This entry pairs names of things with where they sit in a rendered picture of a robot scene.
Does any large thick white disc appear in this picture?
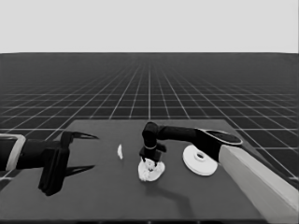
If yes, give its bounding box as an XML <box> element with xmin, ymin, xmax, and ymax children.
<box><xmin>182</xmin><ymin>144</ymin><xmax>219</xmax><ymax>177</ymax></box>

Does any white round carrier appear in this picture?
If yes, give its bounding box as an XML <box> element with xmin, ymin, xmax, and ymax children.
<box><xmin>137</xmin><ymin>158</ymin><xmax>166</xmax><ymax>183</ymax></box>

